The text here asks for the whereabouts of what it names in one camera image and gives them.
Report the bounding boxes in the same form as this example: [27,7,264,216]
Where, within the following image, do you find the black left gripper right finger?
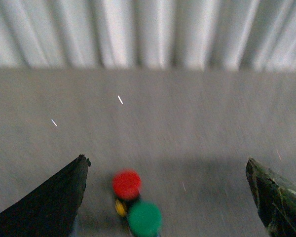
[246,157,296,237]

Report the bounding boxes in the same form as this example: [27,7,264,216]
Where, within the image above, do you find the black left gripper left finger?
[0,155,91,237]

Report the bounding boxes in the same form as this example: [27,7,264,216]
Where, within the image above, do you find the yellow round button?
[115,198,127,217]

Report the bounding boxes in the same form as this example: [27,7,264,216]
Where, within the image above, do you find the red round button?
[112,169,142,200]

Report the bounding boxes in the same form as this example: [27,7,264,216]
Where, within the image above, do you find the green round button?
[128,200,162,237]

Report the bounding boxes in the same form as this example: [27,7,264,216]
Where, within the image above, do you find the white pleated curtain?
[0,0,296,72]

